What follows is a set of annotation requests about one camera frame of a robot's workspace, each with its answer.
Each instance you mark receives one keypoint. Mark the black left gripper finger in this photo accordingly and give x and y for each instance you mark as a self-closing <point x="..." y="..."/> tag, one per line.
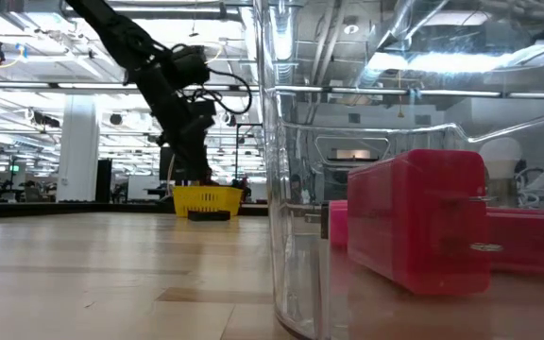
<point x="185" y="165"/>
<point x="200" y="165"/>

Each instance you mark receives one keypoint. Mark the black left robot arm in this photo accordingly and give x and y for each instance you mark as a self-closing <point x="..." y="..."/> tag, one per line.
<point x="125" y="42"/>

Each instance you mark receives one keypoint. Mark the yellow plastic basket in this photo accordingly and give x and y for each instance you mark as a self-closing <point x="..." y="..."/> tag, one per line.
<point x="206" y="200"/>

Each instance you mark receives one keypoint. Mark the black digital thermometer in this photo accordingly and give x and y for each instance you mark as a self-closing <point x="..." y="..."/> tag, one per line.
<point x="208" y="215"/>

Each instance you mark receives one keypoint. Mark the person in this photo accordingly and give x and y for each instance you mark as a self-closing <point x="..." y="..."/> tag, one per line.
<point x="244" y="191"/>

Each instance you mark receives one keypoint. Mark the black cabinet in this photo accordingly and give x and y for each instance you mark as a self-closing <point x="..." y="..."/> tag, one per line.
<point x="103" y="181"/>

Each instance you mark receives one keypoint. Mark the clear plastic bin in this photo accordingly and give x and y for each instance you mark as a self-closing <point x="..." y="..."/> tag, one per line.
<point x="300" y="189"/>

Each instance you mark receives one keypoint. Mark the white square column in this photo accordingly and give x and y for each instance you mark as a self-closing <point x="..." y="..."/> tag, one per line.
<point x="77" y="151"/>

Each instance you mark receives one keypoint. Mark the table lamp with white bulb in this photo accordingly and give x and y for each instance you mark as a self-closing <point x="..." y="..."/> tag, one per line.
<point x="498" y="156"/>

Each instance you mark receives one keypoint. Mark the black aluminium table frame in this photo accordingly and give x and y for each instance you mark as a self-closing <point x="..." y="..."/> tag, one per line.
<point x="64" y="209"/>

